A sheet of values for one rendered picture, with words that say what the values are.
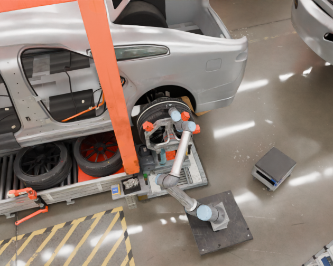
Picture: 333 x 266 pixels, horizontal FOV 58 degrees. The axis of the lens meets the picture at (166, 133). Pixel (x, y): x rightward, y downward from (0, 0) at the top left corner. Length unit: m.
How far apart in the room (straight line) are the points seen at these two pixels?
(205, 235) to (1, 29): 2.86
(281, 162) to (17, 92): 3.10
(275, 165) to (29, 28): 3.08
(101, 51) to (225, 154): 2.63
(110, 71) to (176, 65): 0.97
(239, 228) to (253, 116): 1.97
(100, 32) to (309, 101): 3.91
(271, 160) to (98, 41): 2.64
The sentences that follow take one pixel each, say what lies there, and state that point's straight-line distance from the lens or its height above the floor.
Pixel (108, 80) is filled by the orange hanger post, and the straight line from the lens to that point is 2.44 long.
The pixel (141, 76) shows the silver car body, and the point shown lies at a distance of 3.16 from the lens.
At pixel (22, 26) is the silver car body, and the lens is 3.21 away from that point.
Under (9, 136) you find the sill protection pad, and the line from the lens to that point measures 3.78.
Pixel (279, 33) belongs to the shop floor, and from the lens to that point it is 6.67.
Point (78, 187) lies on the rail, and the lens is 3.81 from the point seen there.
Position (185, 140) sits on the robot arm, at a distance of 2.84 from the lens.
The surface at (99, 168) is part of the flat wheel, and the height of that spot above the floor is 0.49.
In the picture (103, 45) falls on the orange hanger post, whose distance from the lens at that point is 2.25.
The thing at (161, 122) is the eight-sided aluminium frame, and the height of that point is 1.12.
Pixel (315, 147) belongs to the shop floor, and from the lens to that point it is 4.76.
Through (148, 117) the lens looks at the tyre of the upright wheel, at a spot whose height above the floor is 1.12.
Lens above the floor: 3.56
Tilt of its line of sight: 52 degrees down
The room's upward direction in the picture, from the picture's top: 4 degrees counter-clockwise
